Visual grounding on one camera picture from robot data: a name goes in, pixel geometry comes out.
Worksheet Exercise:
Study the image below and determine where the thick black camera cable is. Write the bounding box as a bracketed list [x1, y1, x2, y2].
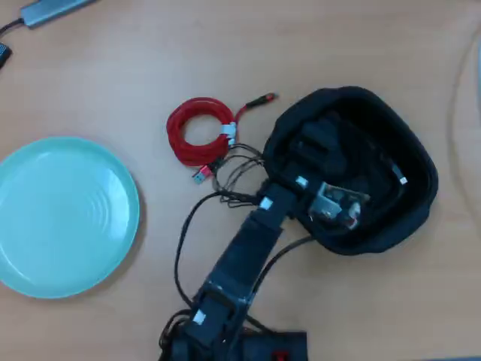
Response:
[246, 235, 315, 305]

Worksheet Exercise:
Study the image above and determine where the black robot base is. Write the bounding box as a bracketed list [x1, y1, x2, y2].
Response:
[161, 329, 309, 361]

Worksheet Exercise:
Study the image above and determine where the black square bowl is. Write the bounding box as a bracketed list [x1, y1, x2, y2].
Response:
[262, 86, 440, 256]

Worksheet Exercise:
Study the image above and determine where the thin black charging cable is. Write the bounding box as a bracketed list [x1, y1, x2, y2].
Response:
[211, 142, 410, 230]

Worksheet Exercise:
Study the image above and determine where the light blue plate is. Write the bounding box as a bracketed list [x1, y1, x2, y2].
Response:
[0, 137, 141, 300]

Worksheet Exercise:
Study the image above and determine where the grey usb hub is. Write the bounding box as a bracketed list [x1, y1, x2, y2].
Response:
[20, 0, 99, 29]

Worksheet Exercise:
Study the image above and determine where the black usb hub cable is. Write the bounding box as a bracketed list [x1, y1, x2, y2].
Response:
[0, 17, 26, 37]

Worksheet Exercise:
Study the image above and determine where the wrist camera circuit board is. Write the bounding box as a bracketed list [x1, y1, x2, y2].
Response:
[308, 183, 371, 231]

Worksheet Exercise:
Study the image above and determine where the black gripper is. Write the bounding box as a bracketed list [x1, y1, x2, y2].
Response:
[284, 119, 349, 193]

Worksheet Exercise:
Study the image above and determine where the red braided charging cable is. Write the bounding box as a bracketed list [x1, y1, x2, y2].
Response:
[165, 91, 280, 187]

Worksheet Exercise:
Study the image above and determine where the black robot wire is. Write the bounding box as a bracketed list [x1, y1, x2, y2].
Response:
[174, 190, 264, 308]

